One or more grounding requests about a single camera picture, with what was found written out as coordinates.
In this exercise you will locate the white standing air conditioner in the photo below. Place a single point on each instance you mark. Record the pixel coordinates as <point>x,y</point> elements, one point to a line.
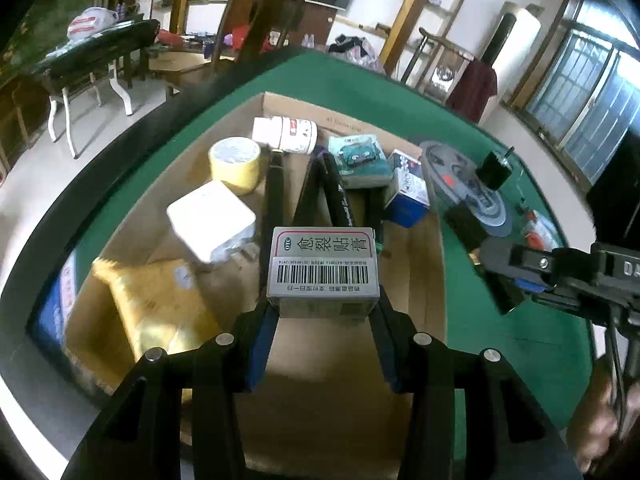
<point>509,43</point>

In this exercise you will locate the yellow brown paper packet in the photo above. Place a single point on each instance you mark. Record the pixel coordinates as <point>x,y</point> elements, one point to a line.
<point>160,305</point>

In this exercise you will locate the black marker blue cap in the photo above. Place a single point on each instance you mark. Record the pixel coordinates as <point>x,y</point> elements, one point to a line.
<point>308,199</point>

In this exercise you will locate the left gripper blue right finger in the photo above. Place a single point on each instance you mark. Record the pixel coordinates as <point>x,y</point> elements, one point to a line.
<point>393,332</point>

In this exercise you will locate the pile of clothes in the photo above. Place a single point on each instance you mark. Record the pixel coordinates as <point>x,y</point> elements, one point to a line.
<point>356,50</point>

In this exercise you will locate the teal tissue pack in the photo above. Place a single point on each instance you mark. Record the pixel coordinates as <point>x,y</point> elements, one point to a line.
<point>360,161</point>

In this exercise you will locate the grey barcode medicine box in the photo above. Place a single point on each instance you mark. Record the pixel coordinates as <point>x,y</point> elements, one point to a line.
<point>323,272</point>

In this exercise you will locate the black cylindrical motor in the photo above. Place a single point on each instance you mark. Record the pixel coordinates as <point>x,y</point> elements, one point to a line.
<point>495,169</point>

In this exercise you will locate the brown cardboard box tray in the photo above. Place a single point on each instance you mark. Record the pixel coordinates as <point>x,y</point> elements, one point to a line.
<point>323,408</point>

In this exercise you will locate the black marker purple cap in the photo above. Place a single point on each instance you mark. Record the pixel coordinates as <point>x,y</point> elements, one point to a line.
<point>336,197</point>

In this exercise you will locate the wooden chair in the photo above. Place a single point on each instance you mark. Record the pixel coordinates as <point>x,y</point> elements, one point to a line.
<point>436,66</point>

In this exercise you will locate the white plastic bag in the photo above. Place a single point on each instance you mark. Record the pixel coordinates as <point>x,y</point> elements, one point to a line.
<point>89,22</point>

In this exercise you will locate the yellow tape roll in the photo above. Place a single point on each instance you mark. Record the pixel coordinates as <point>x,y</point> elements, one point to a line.
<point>235,161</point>

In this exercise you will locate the black marker yellow cap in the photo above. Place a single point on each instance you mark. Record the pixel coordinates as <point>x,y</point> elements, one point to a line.
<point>272,213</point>

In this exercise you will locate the red white small box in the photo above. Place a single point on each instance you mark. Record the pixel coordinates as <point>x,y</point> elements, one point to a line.
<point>539,232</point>

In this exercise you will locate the dark red hanging cloth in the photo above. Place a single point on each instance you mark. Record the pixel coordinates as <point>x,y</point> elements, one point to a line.
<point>477,85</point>

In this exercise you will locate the round grey table centre panel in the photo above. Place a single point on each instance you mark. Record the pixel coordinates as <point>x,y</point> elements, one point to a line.
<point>454,177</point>

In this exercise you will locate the person right hand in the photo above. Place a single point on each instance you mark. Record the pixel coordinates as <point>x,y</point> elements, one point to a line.
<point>593,424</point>

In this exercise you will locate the white medicine bottle red label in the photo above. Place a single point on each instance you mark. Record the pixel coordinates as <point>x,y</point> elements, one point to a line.
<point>289,135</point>

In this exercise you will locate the white power adapter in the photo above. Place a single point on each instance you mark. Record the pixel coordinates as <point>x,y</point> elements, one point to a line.
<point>212,222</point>

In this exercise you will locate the black glass side table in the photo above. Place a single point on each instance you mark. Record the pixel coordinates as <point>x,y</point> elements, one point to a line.
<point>60,69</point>

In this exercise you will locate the blue white small carton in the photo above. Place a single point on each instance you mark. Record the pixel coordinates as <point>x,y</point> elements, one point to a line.
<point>406,199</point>

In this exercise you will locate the black marker green cap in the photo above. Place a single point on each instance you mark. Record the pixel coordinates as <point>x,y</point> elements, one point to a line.
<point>373,214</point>

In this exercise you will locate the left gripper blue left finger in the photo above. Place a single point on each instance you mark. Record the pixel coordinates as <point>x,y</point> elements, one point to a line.
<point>253,333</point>

